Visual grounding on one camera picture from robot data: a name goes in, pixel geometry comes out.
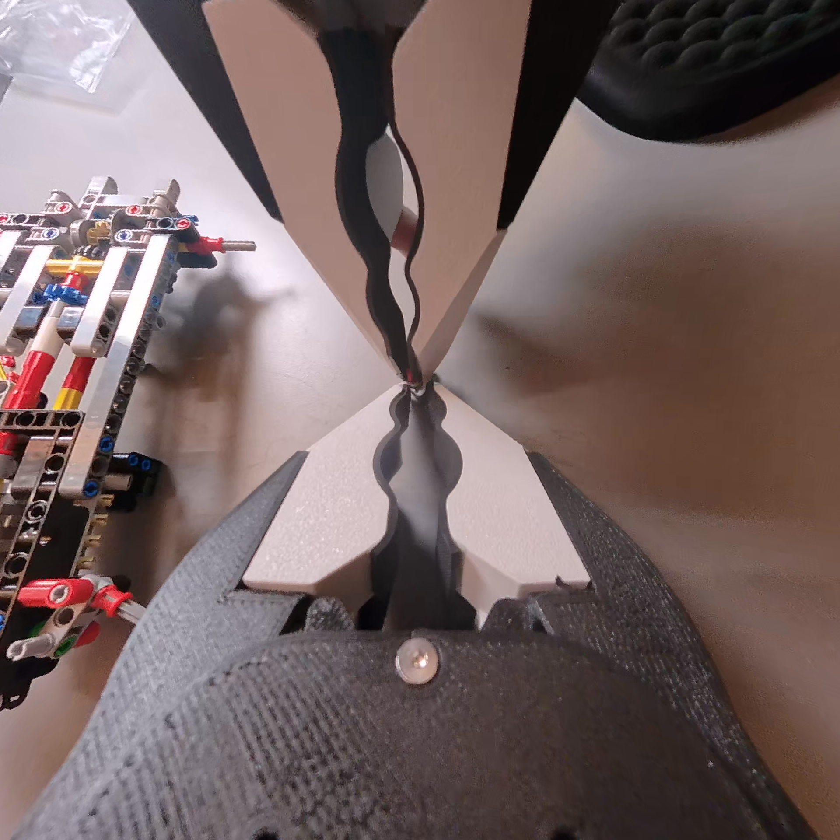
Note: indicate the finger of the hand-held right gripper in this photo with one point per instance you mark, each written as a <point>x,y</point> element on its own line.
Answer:
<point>282,131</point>
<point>459,164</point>

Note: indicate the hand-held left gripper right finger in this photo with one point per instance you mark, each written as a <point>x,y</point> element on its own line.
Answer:
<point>518,525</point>

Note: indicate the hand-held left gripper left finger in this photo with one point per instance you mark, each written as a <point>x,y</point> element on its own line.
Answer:
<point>315,525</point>

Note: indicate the grey red lego connector assembly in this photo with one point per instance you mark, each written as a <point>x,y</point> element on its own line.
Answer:
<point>412,379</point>

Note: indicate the lego car chassis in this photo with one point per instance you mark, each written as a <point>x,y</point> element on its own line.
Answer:
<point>98,315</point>

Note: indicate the clear plastic bag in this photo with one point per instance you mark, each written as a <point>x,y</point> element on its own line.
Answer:
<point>59,39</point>

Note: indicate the black office chair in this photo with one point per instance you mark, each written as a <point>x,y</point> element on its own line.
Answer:
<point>709,59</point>

